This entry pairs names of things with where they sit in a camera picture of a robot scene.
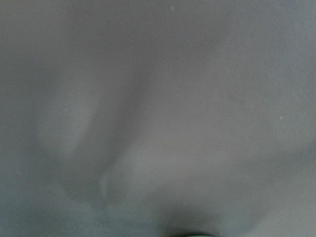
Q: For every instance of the green plastic cup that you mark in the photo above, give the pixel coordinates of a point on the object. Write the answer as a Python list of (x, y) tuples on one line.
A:
[(192, 234)]

